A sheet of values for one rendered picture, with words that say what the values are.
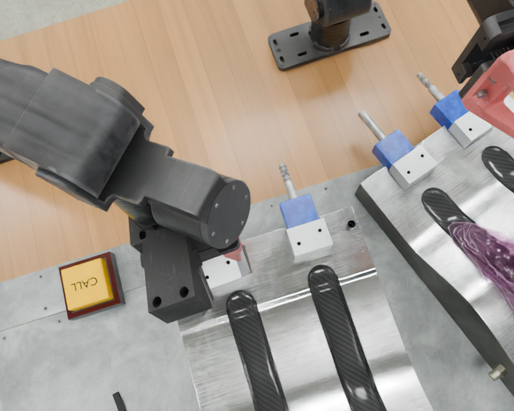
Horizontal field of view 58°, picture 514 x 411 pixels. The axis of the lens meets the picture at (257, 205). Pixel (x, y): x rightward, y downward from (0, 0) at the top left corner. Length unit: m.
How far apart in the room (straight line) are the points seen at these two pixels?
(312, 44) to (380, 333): 0.48
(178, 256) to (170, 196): 0.08
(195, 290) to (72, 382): 0.39
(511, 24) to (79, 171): 0.30
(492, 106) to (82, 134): 0.29
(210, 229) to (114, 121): 0.10
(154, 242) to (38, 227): 0.40
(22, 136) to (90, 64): 0.54
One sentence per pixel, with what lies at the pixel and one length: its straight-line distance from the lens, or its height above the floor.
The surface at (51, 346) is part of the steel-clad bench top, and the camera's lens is 0.76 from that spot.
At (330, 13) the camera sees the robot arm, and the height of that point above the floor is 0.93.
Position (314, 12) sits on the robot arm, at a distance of 0.74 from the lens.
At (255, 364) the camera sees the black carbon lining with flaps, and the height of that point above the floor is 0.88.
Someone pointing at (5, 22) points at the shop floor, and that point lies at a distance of 2.17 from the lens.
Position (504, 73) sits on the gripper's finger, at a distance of 0.34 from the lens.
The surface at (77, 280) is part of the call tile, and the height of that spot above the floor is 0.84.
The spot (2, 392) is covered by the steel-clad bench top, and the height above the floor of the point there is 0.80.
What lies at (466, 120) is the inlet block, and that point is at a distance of 0.71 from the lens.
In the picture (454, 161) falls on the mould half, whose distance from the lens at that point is 0.71.
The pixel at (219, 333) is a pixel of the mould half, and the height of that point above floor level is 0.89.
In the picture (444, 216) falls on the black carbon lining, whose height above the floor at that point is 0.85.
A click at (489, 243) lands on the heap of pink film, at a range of 0.65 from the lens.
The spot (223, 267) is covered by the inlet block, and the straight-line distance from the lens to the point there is 0.55.
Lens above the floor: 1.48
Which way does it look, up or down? 74 degrees down
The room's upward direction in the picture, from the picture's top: 12 degrees counter-clockwise
